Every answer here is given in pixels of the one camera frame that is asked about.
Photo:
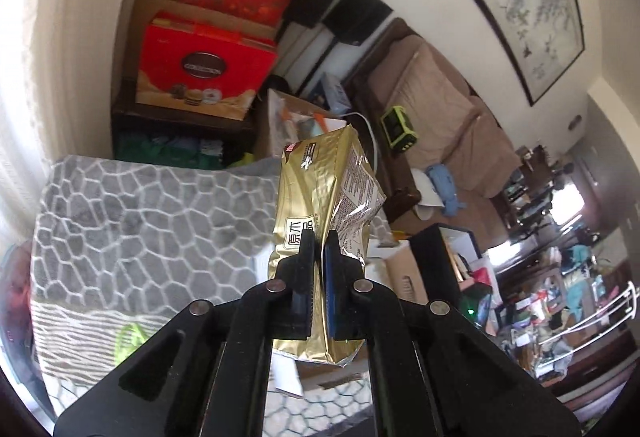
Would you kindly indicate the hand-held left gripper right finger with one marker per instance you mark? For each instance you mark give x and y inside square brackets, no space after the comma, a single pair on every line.
[331,287]

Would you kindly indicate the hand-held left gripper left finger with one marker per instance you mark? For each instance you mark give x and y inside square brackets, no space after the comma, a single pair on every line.
[305,277]

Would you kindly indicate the gold foil packet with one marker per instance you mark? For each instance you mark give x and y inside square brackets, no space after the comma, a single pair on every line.
[315,182]

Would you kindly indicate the white round object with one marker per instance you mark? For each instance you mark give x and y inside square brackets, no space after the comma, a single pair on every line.
[427,192]

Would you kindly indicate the blue plush toy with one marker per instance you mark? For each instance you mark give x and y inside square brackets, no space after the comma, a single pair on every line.
[447,189]

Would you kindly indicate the small cluttered cardboard box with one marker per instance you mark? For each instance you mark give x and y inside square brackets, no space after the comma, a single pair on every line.
[300,122]

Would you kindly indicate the grey patterned blanket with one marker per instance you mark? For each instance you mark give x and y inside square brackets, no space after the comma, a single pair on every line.
[150,227]

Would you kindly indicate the green portable device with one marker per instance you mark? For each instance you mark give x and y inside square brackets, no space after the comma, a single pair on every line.
[399,129]

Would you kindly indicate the green toy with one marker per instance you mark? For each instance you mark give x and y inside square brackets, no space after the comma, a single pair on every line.
[131,344]

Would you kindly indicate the brown sofa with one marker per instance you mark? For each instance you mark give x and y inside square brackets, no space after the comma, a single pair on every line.
[380,87]

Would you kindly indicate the dark wooden cabinet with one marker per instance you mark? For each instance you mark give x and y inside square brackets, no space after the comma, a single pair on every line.
[165,127]

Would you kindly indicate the beige sofa cushion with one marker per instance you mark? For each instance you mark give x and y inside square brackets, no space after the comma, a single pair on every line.
[485,147]
[430,82]

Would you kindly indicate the red cookie gift box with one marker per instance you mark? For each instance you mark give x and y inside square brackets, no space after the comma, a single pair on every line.
[200,67]

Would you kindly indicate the framed ink painting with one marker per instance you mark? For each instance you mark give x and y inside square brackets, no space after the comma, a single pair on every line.
[530,2]

